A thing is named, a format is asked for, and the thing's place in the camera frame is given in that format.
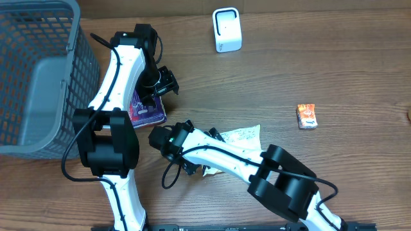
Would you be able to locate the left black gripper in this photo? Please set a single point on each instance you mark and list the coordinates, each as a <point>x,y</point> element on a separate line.
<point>169,83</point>

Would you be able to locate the small orange tissue pack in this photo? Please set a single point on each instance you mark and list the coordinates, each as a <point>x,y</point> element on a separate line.
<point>306,116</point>

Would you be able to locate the grey plastic mesh basket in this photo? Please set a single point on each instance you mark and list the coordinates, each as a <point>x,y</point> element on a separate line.
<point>48,70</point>

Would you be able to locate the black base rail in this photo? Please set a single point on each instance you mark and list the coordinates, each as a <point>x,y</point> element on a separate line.
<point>352,226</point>

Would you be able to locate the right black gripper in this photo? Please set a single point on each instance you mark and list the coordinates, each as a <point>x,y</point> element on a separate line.
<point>191,167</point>

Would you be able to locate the white floral pouch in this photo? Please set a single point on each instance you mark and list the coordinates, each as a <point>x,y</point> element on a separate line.
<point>248,138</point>

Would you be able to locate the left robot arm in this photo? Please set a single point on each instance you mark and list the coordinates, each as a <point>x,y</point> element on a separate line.
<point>104,134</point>

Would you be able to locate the white barcode scanner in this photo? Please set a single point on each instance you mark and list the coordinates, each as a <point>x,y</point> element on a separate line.
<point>227,29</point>

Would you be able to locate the purple red soft package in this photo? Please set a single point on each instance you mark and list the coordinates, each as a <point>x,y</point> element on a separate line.
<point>142,116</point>

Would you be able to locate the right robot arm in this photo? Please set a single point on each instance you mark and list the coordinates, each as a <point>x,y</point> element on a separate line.
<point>275,178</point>

